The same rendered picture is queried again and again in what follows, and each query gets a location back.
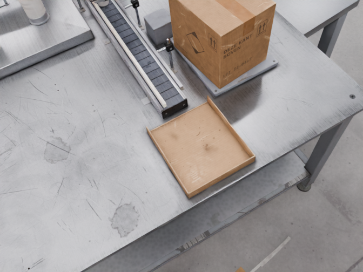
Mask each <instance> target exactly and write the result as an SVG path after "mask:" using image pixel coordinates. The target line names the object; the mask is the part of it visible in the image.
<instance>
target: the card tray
mask: <svg viewBox="0 0 363 272"><path fill-rule="evenodd" d="M146 129H147V132H148V134H149V136H150V137H151V139H152V140H153V142H154V144H155V145H156V147H157V148H158V150H159V151H160V153H161V155H162V156H163V158H164V160H165V161H166V163H167V165H168V166H169V168H170V170H171V171H172V173H173V174H174V176H175V177H176V179H177V181H178V182H179V184H180V185H181V187H182V189H183V190H184V192H185V194H186V195H187V197H188V198H191V197H193V196H195V195H196V194H198V193H200V192H202V191H203V190H205V189H207V188H209V187H210V186H212V185H214V184H215V183H217V182H219V181H221V180H222V179H224V178H226V177H228V176H229V175H231V174H233V173H235V172H236V171H238V170H240V169H242V168H244V167H245V166H247V165H249V164H251V163H252V162H254V161H255V158H256V156H255V154H254V153H253V152H252V151H251V149H250V148H249V147H248V146H247V144H246V143H245V141H244V140H243V139H242V138H241V136H240V135H239V134H238V133H237V131H236V130H235V129H234V128H233V126H232V125H231V124H230V123H229V121H228V120H227V119H226V118H225V116H224V115H223V114H222V113H221V111H220V110H219V108H217V106H216V105H215V103H214V102H213V101H212V100H211V98H210V97H209V96H207V102H205V103H203V104H201V105H199V106H197V107H195V108H193V109H191V110H189V111H187V112H186V113H184V114H182V115H180V116H178V117H176V118H174V119H172V120H170V121H168V122H166V123H164V124H162V125H160V126H158V127H156V128H154V129H152V130H149V129H148V127H146Z"/></svg>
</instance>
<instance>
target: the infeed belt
mask: <svg viewBox="0 0 363 272"><path fill-rule="evenodd" d="M89 1H90V0H89ZM90 2H91V1H90ZM91 4H92V3H91ZM97 4H98V3H97ZM92 5H93V4H92ZM93 7H94V8H95V6H94V5H93ZM99 7H100V6H99ZM95 9H96V8H95ZM100 9H101V10H102V12H103V13H104V15H105V16H106V17H107V19H108V20H109V22H110V23H111V25H112V26H113V28H114V29H115V30H116V32H117V33H118V35H119V36H120V38H121V39H122V41H123V42H124V43H125V45H126V46H127V48H128V49H129V50H130V52H131V53H132V55H133V56H134V58H135V59H136V61H137V62H138V64H139V65H140V67H141V68H142V69H143V71H144V72H145V74H146V75H147V76H148V78H149V80H150V81H151V83H152V84H153V85H154V87H155V88H156V90H157V91H158V92H159V94H160V95H161V97H162V98H163V99H164V101H165V102H166V107H165V108H163V106H162V104H161V103H160V101H159V100H158V98H157V97H156V96H155V94H154V93H153V91H152V90H151V88H150V87H149V86H148V84H147V82H146V81H145V79H144V78H143V76H142V75H141V74H140V72H139V71H138V69H137V68H136V66H135V65H134V63H133V62H132V60H131V59H130V57H129V56H128V55H127V53H126V52H125V50H124V49H123V47H122V46H121V44H120V43H119V41H118V40H117V38H116V37H115V36H114V34H113V33H112V31H111V30H110V28H109V27H108V25H107V24H106V22H105V21H104V20H103V18H102V17H101V15H100V14H99V12H98V11H97V9H96V11H97V12H98V14H99V15H100V17H101V18H102V20H103V21H104V23H105V24H106V26H107V27H108V29H109V30H110V31H111V33H112V34H113V36H114V37H115V39H116V41H117V42H118V44H119V45H120V46H121V48H122V49H123V51H124V52H125V54H126V55H127V57H128V58H129V60H130V61H131V63H132V64H133V65H134V67H135V68H136V70H137V71H138V73H139V74H140V76H141V77H142V79H143V80H144V81H145V83H146V85H147V86H148V87H149V89H150V90H151V92H152V93H153V95H154V96H155V98H156V99H157V100H158V102H159V103H160V105H161V107H162V108H163V110H164V111H165V110H167V109H169V108H171V107H173V106H175V105H177V104H179V103H181V102H183V101H184V99H183V98H182V96H181V95H180V94H179V92H178V91H177V90H176V88H175V87H174V85H173V84H172V83H171V82H170V80H169V79H168V77H167V76H166V74H165V73H164V72H163V70H162V69H161V68H160V66H159V65H158V64H157V62H156V61H155V60H154V58H153V57H152V56H151V54H150V53H149V52H148V50H147V49H146V47H145V46H144V44H143V43H142V42H141V41H140V39H139V38H138V36H137V35H136V34H135V32H134V31H133V30H132V28H131V27H130V26H129V24H128V23H127V21H126V20H125V19H124V17H123V16H122V15H121V13H120V12H119V11H118V9H117V8H116V7H115V5H114V4H113V2H112V1H111V0H109V5H108V6H106V7H103V8H102V7H100Z"/></svg>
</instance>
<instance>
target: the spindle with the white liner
mask: <svg viewBox="0 0 363 272"><path fill-rule="evenodd" d="M19 2H20V4H21V6H22V7H23V9H24V11H25V13H26V15H27V17H28V18H29V21H30V23H31V24H33V25H41V24H44V23H45V22H47V21H48V19H49V14H48V13H47V11H46V8H45V7H44V4H43V3H42V1H41V0H19Z"/></svg>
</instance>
